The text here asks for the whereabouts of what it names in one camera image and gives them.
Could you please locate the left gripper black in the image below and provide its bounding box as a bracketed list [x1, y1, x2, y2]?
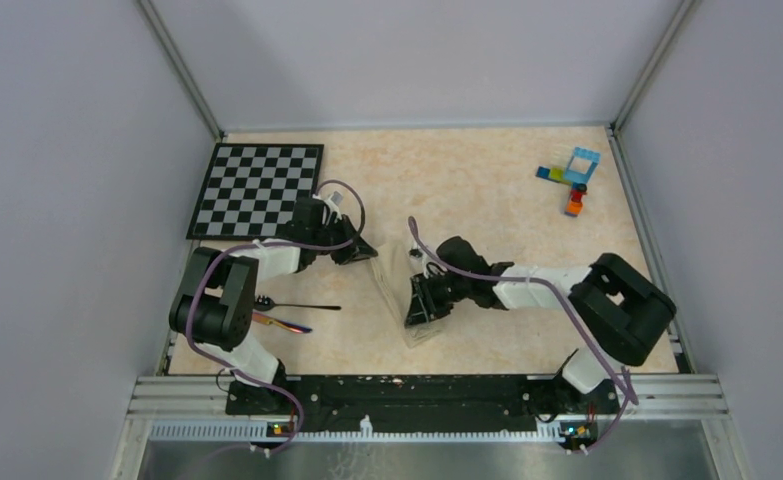
[311, 213, 377, 265]

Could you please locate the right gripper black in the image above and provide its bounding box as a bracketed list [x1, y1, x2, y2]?
[404, 269, 470, 328]

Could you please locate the beige cloth napkin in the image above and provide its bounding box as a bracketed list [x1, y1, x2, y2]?
[369, 241, 446, 349]

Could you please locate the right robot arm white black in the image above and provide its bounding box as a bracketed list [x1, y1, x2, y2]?
[406, 236, 677, 412]

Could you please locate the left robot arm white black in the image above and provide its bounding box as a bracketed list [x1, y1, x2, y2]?
[168, 196, 378, 414]

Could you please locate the black spoon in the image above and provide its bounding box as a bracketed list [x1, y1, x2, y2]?
[253, 296, 342, 312]

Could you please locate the iridescent rainbow knife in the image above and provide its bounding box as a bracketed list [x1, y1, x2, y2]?
[252, 312, 313, 334]

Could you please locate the black white checkerboard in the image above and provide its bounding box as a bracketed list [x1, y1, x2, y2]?
[186, 142, 324, 241]

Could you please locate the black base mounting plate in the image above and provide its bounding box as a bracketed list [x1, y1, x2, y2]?
[225, 374, 619, 433]

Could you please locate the colourful toy brick structure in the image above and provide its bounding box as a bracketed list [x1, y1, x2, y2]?
[535, 147, 601, 218]

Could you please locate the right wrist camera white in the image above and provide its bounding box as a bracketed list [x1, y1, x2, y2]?
[408, 247, 431, 274]

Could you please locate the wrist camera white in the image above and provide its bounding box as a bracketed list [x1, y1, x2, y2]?
[408, 247, 431, 274]
[324, 191, 344, 216]

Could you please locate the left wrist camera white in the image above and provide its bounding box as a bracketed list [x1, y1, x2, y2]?
[324, 191, 344, 216]

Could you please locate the white slotted cable duct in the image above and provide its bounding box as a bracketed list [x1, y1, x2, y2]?
[149, 420, 563, 443]

